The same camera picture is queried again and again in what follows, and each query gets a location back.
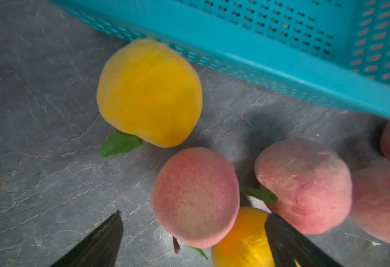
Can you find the pink peach with leaf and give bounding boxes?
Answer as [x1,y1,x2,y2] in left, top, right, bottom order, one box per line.
[350,167,390,244]

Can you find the teal plastic basket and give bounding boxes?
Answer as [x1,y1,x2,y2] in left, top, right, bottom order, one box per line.
[56,0,390,120]

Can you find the yellow peach near basket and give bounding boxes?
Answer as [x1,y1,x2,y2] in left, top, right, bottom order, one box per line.
[96,38,203,157]

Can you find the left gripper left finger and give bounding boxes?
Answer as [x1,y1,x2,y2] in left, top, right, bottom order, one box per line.
[52,211,124,267]

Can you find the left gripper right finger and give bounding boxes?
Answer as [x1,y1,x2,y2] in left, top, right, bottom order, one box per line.
[265,213,341,267]

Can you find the yellow peach with leaf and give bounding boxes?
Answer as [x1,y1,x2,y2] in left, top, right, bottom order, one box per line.
[210,207,275,267]

